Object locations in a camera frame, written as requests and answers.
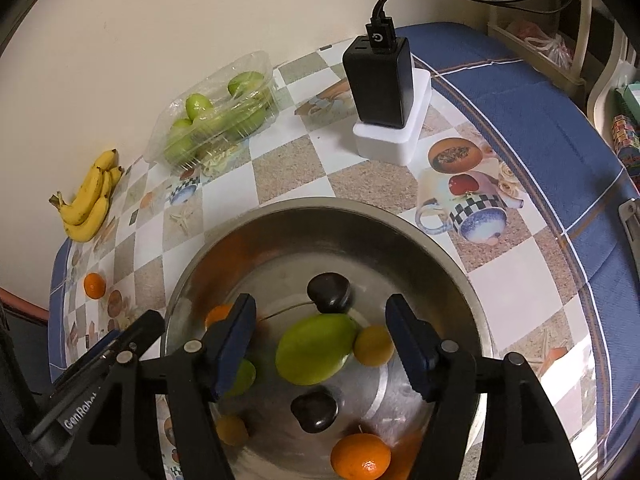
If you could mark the white rack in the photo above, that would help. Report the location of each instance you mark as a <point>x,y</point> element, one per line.
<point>582,25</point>

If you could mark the round yellow fruit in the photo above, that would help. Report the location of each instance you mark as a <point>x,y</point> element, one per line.
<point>373,345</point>

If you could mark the dark brown fruit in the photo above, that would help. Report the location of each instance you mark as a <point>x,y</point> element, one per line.
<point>327,292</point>
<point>314,411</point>

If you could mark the yellow banana bunch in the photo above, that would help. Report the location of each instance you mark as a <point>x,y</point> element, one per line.
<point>87,210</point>

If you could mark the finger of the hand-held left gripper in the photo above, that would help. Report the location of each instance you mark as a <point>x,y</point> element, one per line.
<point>75,422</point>

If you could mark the green mango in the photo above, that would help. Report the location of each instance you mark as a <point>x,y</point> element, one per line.
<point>315,350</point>

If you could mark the grey metal part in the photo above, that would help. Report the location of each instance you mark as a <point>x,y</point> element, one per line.
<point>631,220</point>

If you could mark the clear plastic fruit container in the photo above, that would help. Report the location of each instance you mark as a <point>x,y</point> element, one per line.
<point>215,85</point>

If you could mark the colourful patterned box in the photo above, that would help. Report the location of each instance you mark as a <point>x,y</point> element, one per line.
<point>626,142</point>

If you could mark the green box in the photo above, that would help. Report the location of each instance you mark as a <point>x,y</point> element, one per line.
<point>630,100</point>

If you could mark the orange mandarin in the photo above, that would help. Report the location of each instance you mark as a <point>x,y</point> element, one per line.
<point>95,286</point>
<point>217,315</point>
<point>360,457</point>

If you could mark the round metal bowl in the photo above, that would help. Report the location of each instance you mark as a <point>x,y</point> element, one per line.
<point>280,260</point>

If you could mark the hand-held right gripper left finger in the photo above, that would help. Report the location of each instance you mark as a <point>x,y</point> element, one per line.
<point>235,350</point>

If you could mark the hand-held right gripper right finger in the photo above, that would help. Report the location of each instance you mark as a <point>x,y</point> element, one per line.
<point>407,355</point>

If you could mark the light green fruit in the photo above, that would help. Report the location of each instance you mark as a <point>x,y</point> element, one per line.
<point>245,375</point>

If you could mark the pile of small green fruits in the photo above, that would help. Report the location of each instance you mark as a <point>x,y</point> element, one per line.
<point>195,105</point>

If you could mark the small yellow fruit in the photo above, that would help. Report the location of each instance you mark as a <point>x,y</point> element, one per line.
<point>231,429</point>

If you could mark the white box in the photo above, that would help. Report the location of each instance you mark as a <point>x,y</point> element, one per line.
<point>390,145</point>

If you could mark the plastic bag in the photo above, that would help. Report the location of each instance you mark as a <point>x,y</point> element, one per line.
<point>552,47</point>

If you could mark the black power adapter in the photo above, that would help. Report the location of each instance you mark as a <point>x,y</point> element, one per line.
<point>380,85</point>

